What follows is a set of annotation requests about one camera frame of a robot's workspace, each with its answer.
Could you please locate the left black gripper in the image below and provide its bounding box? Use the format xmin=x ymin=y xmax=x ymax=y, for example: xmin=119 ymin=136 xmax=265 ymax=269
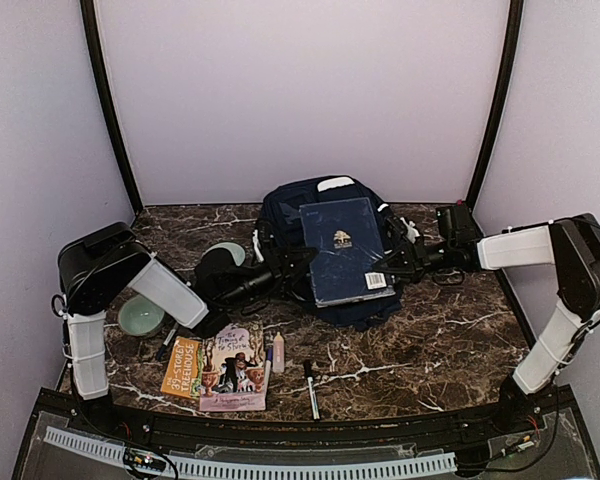
xmin=221 ymin=247 xmax=319 ymax=312

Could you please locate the left black frame post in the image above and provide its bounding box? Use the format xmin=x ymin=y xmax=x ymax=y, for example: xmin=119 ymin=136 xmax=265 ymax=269
xmin=79 ymin=0 xmax=144 ymax=216

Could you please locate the dark blue hardcover book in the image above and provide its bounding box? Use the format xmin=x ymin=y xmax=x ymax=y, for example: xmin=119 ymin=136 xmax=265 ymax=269
xmin=300 ymin=197 xmax=395 ymax=308

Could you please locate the celadon green bowl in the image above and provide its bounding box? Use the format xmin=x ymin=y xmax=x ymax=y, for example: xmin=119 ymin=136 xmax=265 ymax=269
xmin=117 ymin=295 xmax=165 ymax=338
xmin=213 ymin=242 xmax=246 ymax=266

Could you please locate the near celadon green bowl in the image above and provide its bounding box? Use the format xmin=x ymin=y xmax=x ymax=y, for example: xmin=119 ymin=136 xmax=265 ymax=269
xmin=117 ymin=295 xmax=165 ymax=338

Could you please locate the far celadon green bowl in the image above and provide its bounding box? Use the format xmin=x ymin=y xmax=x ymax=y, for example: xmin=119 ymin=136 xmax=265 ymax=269
xmin=213 ymin=242 xmax=246 ymax=266

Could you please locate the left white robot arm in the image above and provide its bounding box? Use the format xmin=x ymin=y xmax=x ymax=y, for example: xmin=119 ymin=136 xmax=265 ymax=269
xmin=51 ymin=222 xmax=317 ymax=436

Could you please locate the navy blue student backpack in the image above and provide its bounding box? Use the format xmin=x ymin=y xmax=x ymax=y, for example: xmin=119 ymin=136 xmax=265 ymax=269
xmin=259 ymin=176 xmax=402 ymax=331

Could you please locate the black frame post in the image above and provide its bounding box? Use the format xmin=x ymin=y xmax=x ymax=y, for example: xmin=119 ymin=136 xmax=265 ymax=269
xmin=79 ymin=0 xmax=144 ymax=216
xmin=465 ymin=0 xmax=524 ymax=209

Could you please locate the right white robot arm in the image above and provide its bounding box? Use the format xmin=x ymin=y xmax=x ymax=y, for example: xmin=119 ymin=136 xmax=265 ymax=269
xmin=373 ymin=204 xmax=600 ymax=395

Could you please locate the black marker left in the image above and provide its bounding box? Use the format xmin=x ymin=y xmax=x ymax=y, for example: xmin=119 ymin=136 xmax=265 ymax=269
xmin=156 ymin=322 xmax=179 ymax=361

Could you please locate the right black frame post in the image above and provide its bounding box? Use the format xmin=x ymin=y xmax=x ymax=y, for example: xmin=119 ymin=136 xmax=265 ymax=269
xmin=465 ymin=0 xmax=524 ymax=209

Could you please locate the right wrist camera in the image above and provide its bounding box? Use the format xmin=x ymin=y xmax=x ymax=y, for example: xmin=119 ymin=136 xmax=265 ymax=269
xmin=385 ymin=215 xmax=421 ymax=243

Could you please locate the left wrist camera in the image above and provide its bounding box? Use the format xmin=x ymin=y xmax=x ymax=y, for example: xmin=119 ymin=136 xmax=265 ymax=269
xmin=252 ymin=220 xmax=276 ymax=263

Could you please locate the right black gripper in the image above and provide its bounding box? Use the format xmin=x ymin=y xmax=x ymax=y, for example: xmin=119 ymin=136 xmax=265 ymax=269
xmin=372 ymin=236 xmax=455 ymax=285

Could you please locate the blue marker pen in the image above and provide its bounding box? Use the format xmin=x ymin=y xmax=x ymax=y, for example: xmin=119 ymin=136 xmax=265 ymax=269
xmin=263 ymin=345 xmax=273 ymax=394

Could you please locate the orange treehouse book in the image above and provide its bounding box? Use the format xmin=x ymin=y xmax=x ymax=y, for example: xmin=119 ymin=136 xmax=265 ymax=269
xmin=161 ymin=336 xmax=202 ymax=400

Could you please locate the black front rail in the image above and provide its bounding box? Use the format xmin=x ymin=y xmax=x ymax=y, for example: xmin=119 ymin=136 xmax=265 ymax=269
xmin=25 ymin=386 xmax=581 ymax=458

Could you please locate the black white marker front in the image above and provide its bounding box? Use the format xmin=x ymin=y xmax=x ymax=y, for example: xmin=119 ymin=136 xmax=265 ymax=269
xmin=303 ymin=359 xmax=321 ymax=421

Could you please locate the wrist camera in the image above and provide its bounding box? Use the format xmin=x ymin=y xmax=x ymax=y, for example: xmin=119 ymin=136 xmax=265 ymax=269
xmin=252 ymin=220 xmax=276 ymax=263
xmin=385 ymin=215 xmax=421 ymax=243

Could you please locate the white slotted cable duct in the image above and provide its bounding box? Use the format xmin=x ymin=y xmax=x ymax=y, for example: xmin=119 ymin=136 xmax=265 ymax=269
xmin=43 ymin=426 xmax=457 ymax=479

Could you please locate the pink Shrew paperback book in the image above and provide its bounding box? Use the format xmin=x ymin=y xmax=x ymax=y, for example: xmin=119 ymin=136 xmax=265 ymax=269
xmin=199 ymin=321 xmax=266 ymax=413

